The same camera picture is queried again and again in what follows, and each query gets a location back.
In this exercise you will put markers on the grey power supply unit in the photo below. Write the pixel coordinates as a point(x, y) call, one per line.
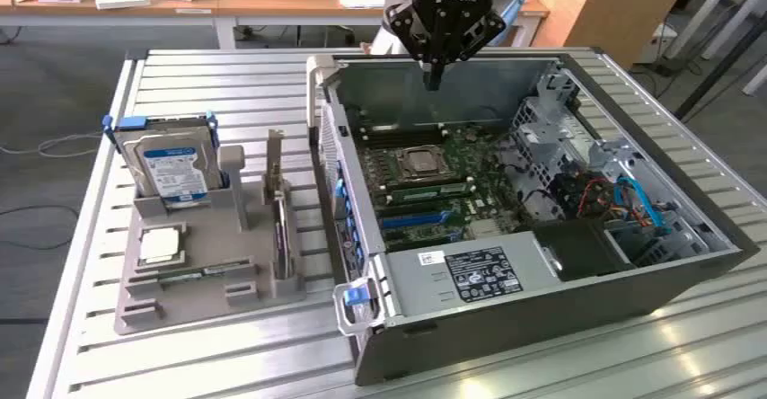
point(420, 282)

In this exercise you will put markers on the black open PC case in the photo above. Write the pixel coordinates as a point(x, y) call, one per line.
point(540, 327)

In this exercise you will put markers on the green motherboard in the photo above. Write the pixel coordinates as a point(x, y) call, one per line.
point(486, 206)

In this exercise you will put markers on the blue expansion slot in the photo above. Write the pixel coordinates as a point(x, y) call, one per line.
point(420, 219)

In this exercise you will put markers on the white table frame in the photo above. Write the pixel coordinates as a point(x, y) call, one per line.
point(757, 75)

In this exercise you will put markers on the silver disk bay cage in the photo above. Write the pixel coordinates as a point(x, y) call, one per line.
point(540, 156)

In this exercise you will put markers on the blue case latch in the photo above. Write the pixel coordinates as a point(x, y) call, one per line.
point(355, 295)

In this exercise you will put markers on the black plastic shroud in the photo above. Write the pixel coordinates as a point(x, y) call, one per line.
point(576, 250)

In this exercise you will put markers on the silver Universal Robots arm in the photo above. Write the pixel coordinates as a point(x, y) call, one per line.
point(384, 41)

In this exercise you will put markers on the grey parts rack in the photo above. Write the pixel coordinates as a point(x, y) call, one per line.
point(210, 242)

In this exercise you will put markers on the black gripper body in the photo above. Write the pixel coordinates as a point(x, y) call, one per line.
point(453, 8)

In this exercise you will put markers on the silver chipset heatsink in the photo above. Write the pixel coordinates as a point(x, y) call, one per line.
point(493, 229)

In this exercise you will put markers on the hard disk with blue carrier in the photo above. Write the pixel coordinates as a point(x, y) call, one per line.
point(174, 165)

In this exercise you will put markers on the black graphics card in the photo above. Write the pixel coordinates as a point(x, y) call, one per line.
point(283, 237)

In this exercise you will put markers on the white floor device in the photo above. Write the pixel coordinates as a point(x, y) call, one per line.
point(660, 41)

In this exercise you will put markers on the silver CPU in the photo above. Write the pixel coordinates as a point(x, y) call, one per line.
point(161, 245)

